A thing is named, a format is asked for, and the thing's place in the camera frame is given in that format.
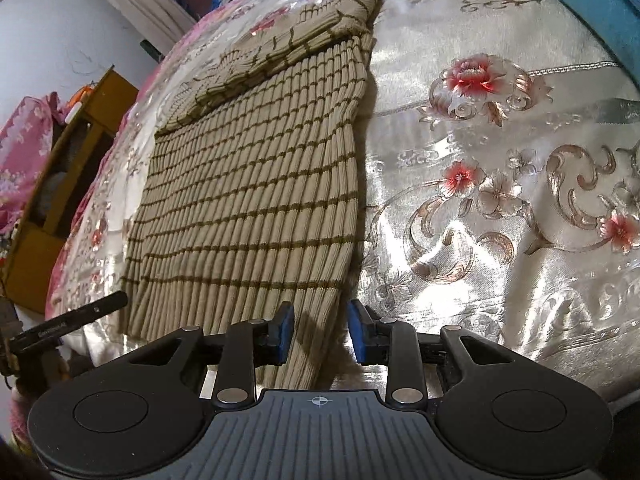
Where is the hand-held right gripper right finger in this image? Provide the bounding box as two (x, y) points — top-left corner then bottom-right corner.
(348, 300), (531, 407)

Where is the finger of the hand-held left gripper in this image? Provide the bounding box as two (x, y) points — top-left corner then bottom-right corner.
(9, 291), (129, 353)

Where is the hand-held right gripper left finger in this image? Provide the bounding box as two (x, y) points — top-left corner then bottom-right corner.
(115, 302), (296, 409)

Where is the beige striped knit sweater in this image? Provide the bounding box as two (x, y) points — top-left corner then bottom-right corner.
(120, 0), (385, 391)

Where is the wooden cabinet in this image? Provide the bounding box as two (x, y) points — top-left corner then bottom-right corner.
(2, 65), (141, 313)

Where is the pink floral cloth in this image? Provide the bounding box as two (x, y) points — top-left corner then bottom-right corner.
(0, 92), (66, 241)

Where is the floral satin bed cover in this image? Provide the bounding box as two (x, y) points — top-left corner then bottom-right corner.
(45, 0), (640, 406)

